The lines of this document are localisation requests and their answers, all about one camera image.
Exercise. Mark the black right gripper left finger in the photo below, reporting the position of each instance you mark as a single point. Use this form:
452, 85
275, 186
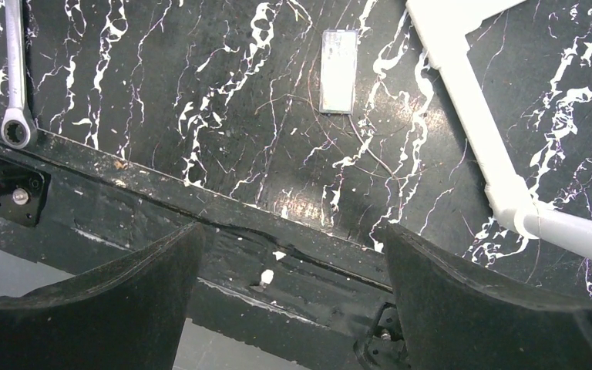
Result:
97, 311

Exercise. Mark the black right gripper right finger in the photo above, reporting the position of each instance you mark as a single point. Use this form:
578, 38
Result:
455, 314

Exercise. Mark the silver combination wrench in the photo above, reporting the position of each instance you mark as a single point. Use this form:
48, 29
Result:
18, 129

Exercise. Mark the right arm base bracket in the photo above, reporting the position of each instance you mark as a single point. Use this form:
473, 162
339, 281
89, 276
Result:
383, 346

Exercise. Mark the black front mounting rail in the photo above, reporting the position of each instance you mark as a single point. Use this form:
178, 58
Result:
173, 245

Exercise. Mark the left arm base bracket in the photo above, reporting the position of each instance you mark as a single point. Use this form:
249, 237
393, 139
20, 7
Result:
23, 192

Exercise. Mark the white PVC pipe frame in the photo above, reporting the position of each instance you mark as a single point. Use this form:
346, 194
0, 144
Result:
442, 27

